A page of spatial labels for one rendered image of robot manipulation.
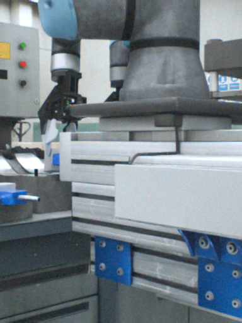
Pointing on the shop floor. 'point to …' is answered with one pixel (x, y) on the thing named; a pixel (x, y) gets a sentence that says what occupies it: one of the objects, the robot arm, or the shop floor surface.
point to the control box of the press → (18, 77)
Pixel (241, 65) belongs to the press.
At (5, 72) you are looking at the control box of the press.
